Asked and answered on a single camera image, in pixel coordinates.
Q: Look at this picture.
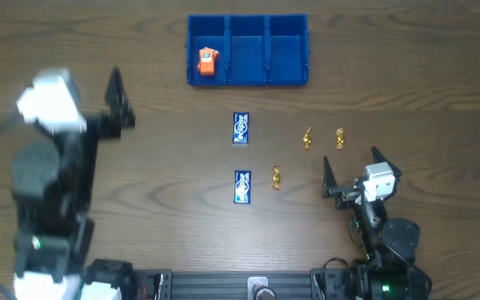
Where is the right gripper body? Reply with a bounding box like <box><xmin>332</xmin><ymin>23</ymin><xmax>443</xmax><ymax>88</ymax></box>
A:
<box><xmin>322</xmin><ymin>178</ymin><xmax>366</xmax><ymax>211</ymax></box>

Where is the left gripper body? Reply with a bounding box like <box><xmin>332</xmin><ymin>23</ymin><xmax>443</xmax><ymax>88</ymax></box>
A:
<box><xmin>84</xmin><ymin>112</ymin><xmax>123</xmax><ymax>141</ymax></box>

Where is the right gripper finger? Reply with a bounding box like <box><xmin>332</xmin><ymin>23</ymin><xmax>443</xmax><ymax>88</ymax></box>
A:
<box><xmin>322</xmin><ymin>155</ymin><xmax>339</xmax><ymax>199</ymax></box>
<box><xmin>370</xmin><ymin>145</ymin><xmax>403</xmax><ymax>181</ymax></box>

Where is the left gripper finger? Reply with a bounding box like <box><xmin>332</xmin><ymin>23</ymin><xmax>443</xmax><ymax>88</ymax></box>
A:
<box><xmin>104</xmin><ymin>66</ymin><xmax>137</xmax><ymax>128</ymax></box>

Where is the blue candy pack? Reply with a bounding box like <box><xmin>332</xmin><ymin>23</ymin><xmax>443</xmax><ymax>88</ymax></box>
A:
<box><xmin>233</xmin><ymin>169</ymin><xmax>253</xmax><ymax>205</ymax></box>
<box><xmin>232</xmin><ymin>111</ymin><xmax>250</xmax><ymax>146</ymax></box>

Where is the blue tray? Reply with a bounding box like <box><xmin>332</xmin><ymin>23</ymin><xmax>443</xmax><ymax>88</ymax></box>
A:
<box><xmin>186</xmin><ymin>13</ymin><xmax>310</xmax><ymax>88</ymax></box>

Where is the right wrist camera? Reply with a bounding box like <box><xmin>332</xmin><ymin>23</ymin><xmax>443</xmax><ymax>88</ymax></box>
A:
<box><xmin>362</xmin><ymin>162</ymin><xmax>397</xmax><ymax>203</ymax></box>

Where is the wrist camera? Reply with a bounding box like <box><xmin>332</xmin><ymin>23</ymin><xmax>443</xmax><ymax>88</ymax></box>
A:
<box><xmin>16</xmin><ymin>67</ymin><xmax>88</xmax><ymax>135</ymax></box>
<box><xmin>362</xmin><ymin>162</ymin><xmax>397</xmax><ymax>203</ymax></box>

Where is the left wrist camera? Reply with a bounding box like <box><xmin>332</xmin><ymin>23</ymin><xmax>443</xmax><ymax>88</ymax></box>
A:
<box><xmin>16</xmin><ymin>67</ymin><xmax>88</xmax><ymax>135</ymax></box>

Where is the mounting rail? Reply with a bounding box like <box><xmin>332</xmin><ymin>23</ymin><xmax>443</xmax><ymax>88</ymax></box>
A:
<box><xmin>133</xmin><ymin>268</ymin><xmax>328</xmax><ymax>300</ymax></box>

